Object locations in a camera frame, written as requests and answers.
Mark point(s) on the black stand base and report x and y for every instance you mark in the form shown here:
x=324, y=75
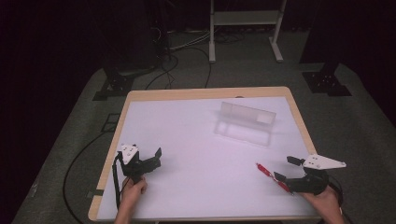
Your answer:
x=327, y=82
x=115, y=84

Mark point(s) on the person's left hand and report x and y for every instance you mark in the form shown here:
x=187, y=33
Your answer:
x=133, y=191

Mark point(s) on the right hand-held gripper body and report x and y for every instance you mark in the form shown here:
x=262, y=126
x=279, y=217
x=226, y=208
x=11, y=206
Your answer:
x=311, y=182

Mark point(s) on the white table mat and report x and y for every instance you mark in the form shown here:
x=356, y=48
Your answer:
x=199, y=149

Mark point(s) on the red pen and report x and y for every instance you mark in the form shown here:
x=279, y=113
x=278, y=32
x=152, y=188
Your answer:
x=270, y=174

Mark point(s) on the clear plastic box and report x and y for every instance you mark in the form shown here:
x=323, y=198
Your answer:
x=246, y=123

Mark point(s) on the dark tape strip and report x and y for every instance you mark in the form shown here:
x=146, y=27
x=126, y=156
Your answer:
x=95, y=193

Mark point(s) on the white metal stand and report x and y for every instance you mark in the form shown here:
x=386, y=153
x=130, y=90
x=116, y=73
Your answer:
x=246, y=18

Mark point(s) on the person's right hand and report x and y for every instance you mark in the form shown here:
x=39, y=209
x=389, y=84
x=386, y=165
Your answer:
x=323, y=200

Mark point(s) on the black tape square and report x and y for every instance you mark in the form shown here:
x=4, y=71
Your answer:
x=110, y=122

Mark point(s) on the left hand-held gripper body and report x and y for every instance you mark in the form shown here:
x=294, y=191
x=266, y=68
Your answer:
x=134, y=168

